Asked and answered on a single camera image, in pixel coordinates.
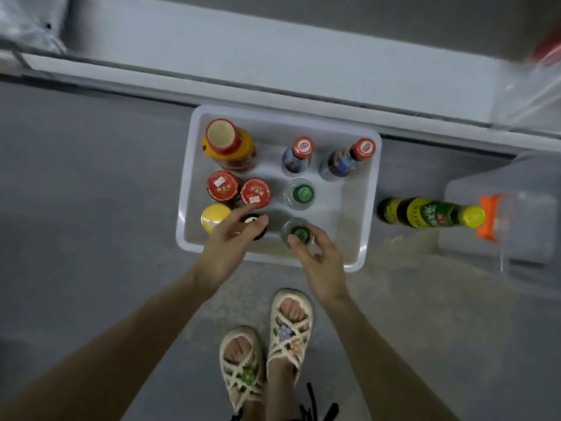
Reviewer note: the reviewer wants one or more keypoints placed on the person's right hand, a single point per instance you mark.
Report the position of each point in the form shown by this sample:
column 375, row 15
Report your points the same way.
column 326, row 272

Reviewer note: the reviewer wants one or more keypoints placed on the person's left forearm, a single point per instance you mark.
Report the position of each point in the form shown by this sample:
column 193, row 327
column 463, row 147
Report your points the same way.
column 96, row 364

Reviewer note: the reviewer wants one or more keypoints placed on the grey floor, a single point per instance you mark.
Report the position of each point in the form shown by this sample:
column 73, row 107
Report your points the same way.
column 88, row 215

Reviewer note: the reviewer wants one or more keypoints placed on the white plastic packets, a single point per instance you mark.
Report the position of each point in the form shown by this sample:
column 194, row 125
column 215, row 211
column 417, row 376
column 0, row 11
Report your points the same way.
column 31, row 17

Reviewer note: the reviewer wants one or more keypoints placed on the person's left hand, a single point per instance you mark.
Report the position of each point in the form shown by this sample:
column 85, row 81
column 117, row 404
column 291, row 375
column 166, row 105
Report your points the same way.
column 228, row 250

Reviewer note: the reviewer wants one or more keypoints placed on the white metal store shelving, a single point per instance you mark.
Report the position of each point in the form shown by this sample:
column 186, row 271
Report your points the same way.
column 307, row 57

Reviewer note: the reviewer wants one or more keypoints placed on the person's right forearm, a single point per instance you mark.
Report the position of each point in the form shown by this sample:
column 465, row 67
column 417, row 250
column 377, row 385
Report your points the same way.
column 394, row 372

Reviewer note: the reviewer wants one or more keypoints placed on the person's left beige sandal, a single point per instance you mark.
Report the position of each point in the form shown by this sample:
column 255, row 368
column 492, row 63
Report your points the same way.
column 241, row 372

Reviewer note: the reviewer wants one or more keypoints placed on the white vinegar bottle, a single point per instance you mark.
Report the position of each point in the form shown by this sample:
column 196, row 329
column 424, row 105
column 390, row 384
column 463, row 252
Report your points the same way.
column 301, row 232
column 302, row 193

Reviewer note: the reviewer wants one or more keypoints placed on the pack of clear empty bottles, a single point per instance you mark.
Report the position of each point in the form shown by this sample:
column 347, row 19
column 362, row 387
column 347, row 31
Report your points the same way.
column 530, row 96

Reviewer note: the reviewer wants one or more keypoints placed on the green-label oyster sauce bottle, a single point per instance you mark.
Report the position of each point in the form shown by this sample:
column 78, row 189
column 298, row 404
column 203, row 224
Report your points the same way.
column 429, row 212

